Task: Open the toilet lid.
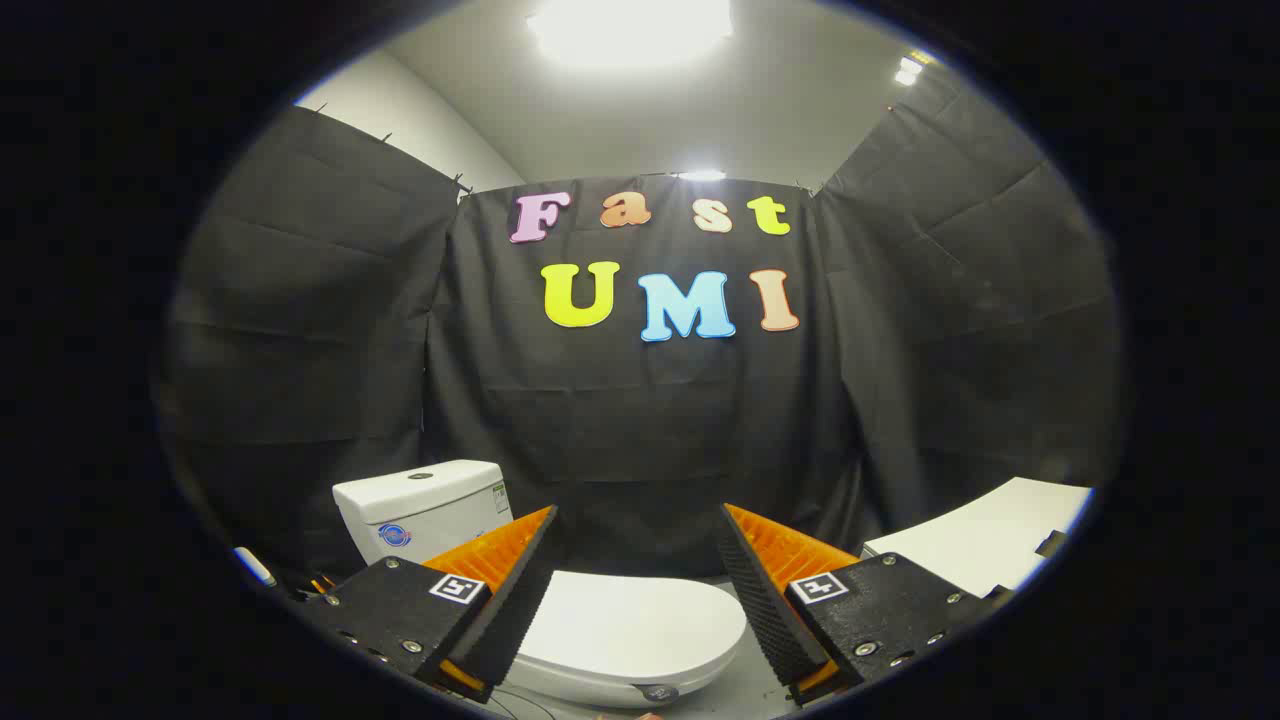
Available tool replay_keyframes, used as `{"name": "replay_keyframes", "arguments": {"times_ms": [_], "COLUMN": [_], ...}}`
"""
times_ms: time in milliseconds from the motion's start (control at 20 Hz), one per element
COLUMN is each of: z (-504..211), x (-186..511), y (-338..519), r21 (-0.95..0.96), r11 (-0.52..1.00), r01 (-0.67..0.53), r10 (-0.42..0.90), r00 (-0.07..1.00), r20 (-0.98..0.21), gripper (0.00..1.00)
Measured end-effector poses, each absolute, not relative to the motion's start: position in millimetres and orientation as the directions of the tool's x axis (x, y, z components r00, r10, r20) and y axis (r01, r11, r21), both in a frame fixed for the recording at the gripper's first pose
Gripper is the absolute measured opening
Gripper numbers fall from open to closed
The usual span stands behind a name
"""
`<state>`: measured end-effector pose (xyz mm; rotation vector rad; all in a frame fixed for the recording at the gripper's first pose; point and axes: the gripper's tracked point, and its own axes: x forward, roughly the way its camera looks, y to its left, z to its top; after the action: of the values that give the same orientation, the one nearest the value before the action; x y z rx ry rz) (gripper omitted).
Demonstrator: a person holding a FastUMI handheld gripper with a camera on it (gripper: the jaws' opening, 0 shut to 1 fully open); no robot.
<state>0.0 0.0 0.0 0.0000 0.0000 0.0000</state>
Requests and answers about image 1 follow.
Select white drawer cabinet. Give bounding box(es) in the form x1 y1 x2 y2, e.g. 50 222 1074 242
862 477 1093 598

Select white ceramic toilet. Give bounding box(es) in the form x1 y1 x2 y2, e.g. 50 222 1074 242
332 460 746 711

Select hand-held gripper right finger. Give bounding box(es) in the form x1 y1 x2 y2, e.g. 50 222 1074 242
717 503 1016 709

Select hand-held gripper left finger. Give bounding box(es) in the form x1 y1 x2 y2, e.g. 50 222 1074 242
300 505 562 704

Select black backdrop cloth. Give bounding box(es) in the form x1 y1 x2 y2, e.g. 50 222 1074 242
160 75 1126 581

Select black and orange cable bundle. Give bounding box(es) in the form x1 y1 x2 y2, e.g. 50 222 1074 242
280 568 338 603

